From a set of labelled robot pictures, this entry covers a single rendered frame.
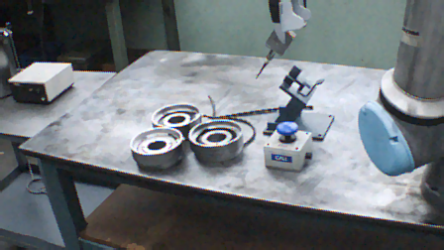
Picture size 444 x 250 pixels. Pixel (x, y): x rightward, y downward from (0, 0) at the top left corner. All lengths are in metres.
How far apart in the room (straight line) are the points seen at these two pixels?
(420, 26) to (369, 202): 0.38
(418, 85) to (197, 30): 2.36
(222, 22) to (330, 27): 0.57
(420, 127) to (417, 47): 0.12
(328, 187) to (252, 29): 1.94
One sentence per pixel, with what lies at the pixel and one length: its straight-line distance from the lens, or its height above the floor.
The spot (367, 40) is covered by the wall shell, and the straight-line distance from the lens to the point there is 2.71.
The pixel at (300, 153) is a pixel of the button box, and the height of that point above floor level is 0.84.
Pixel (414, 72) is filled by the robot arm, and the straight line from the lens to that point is 0.75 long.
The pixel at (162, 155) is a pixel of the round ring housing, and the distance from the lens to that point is 1.10.
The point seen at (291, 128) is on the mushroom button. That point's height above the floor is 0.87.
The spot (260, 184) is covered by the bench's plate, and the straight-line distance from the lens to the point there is 1.04.
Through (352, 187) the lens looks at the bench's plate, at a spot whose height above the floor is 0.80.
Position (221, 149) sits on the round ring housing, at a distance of 1.09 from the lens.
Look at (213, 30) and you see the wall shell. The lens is 2.99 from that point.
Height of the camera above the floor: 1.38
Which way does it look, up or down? 27 degrees down
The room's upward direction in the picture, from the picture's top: 7 degrees counter-clockwise
